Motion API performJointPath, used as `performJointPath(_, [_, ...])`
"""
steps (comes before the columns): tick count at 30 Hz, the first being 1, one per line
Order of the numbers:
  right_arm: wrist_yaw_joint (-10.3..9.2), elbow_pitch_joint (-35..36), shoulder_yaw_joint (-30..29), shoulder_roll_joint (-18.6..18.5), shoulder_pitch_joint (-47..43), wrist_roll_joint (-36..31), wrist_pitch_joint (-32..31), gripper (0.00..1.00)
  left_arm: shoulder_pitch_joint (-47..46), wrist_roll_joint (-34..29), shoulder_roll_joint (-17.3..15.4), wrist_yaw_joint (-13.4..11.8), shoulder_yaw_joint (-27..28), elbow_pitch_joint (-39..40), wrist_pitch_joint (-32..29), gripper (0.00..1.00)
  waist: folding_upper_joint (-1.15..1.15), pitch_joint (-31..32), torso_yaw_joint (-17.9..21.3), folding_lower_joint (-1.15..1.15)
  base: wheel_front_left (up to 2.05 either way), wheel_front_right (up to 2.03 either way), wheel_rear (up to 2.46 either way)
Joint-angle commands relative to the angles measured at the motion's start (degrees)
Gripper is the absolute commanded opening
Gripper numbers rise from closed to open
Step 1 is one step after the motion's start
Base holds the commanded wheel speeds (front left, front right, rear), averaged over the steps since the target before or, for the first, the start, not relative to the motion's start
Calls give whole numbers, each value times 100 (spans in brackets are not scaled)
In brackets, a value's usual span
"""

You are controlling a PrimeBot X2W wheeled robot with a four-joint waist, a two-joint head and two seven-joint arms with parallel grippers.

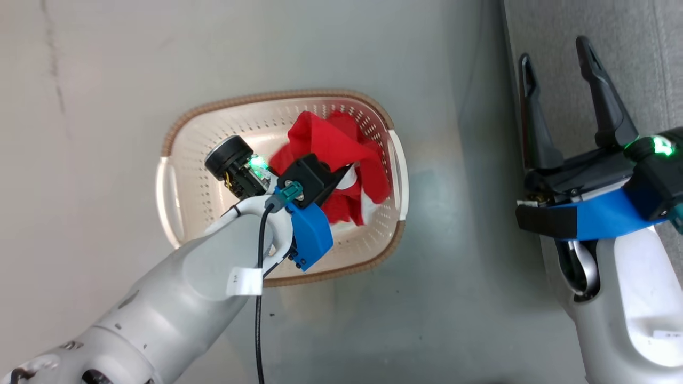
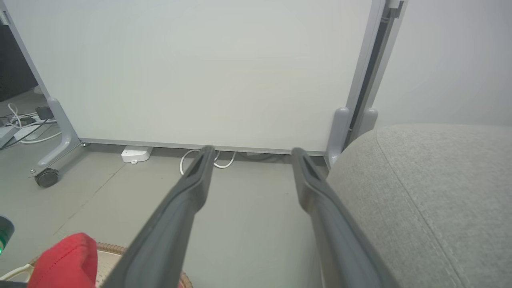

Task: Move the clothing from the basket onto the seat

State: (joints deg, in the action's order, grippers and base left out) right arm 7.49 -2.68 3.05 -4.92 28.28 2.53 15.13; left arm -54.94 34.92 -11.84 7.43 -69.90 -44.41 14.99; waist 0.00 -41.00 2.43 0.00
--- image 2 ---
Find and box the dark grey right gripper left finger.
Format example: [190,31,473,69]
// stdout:
[102,146,216,288]

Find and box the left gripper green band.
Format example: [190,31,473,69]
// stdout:
[0,215,15,256]

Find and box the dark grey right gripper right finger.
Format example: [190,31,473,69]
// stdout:
[291,147,400,288]

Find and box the red and white cloth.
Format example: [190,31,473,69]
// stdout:
[27,233,98,288]

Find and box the beige perforated laundry basket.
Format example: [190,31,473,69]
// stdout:
[0,242,192,288]

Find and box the dark caster wheel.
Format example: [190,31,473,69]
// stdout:
[34,168,60,188]

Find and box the white power strip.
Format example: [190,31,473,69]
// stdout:
[121,146,153,164]

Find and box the grey panel stand foot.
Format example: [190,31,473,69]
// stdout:
[29,97,82,176]
[352,108,378,141]
[326,107,352,168]

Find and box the large white partition panel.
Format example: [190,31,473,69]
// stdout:
[0,0,386,156]

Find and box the dark cabinet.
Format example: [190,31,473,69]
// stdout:
[0,22,39,102]

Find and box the white looped cable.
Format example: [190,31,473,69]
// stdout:
[179,149,236,176]

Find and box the thin black floor cable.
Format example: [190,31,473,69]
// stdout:
[0,118,56,150]

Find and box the cables and power strip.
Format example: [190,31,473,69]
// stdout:
[7,103,62,144]

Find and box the white partition panel grey frame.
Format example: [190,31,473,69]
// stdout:
[352,0,512,140]

